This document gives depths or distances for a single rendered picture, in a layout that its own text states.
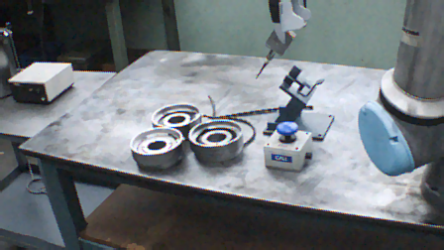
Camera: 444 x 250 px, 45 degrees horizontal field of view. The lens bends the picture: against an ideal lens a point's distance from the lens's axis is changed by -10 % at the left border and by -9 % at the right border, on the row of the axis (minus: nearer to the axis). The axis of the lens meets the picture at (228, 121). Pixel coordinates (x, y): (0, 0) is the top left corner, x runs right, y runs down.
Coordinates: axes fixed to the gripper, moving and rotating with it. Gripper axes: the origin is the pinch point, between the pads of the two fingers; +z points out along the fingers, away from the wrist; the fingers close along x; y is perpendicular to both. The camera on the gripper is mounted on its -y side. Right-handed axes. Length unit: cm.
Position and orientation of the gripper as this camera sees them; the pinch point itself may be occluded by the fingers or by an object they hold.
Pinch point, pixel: (282, 34)
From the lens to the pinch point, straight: 114.2
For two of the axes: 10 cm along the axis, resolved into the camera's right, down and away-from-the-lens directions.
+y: 9.1, 1.0, -3.9
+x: 3.9, -4.6, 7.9
